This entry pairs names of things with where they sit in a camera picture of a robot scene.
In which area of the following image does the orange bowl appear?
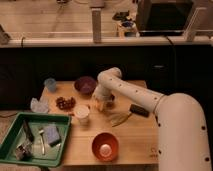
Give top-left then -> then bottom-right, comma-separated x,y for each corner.
92,132 -> 119,162

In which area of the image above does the grey metal post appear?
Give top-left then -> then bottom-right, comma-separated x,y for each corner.
92,8 -> 101,43

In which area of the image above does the red grape bunch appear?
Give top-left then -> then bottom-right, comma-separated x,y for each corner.
56,97 -> 76,110

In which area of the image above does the blue plastic cup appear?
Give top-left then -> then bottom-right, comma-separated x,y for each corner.
44,78 -> 56,93

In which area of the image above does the crumpled foil wrapper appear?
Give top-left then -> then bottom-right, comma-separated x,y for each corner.
15,140 -> 32,160

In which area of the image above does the crumpled clear plastic bag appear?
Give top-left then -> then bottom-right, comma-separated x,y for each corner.
30,98 -> 49,113

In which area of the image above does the green plastic tray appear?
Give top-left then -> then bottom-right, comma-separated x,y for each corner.
0,112 -> 71,167

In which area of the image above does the purple bowl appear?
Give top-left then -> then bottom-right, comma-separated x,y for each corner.
74,76 -> 96,94

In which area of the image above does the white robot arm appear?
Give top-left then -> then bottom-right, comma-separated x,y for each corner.
93,67 -> 213,171

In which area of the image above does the small metal cup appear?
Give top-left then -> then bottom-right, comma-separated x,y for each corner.
107,94 -> 115,107

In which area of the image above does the black spatula in tray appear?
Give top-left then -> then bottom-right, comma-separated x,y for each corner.
23,120 -> 34,142

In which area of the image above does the white plastic spoon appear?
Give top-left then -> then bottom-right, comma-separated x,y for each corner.
39,128 -> 45,155

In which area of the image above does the black monitor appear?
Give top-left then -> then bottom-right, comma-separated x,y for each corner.
136,0 -> 193,36

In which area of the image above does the wooden box with items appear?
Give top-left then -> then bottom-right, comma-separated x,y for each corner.
117,21 -> 140,38

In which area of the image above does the white paper cup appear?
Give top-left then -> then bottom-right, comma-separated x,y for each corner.
73,105 -> 90,125

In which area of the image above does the blue sponge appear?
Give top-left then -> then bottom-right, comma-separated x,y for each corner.
44,124 -> 61,146

